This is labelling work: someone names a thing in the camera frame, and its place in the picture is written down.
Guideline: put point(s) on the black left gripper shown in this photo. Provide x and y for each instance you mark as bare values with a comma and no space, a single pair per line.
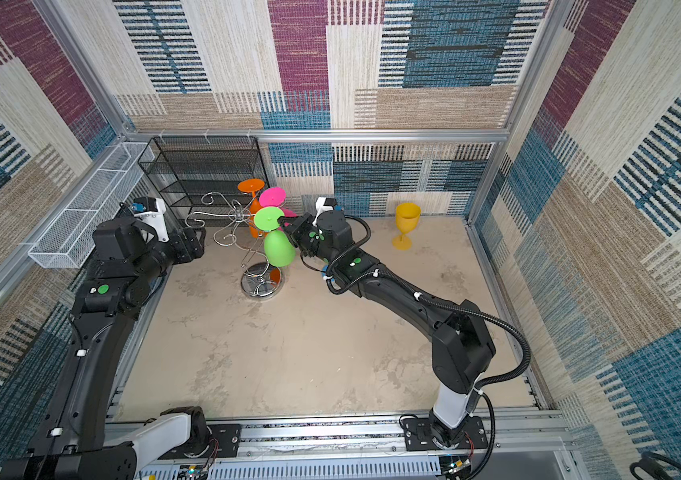
194,247

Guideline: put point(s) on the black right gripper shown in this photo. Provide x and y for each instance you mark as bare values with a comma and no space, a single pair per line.
294,232

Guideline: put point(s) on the green plastic wine glass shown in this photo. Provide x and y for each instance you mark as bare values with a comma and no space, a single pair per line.
277,247

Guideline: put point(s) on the pink plastic wine glass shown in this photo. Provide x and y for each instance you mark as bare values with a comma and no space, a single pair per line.
275,197

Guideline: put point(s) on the yellow plastic wine glass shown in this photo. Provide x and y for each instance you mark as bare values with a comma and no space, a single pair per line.
407,217

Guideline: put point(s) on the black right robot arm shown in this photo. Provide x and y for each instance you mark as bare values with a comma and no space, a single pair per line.
462,346

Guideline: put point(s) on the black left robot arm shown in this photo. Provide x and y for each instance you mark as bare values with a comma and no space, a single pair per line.
69,443

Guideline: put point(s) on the orange plastic wine glass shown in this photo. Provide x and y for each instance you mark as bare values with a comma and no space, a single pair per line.
252,186

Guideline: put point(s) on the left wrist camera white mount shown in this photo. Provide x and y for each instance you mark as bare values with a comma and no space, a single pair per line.
150,211

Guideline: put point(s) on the chrome wire wine glass rack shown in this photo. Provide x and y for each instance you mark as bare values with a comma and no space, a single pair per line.
260,280

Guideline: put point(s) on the black wire shelf rack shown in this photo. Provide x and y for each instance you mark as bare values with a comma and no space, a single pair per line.
182,168

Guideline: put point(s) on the white wire mesh basket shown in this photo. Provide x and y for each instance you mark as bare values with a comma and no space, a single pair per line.
67,242

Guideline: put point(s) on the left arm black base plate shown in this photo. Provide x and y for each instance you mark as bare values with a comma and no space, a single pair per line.
219,440

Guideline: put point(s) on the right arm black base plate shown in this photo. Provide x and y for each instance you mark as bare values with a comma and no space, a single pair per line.
428,433

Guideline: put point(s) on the aluminium front rail frame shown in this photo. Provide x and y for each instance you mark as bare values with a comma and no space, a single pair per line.
524,443

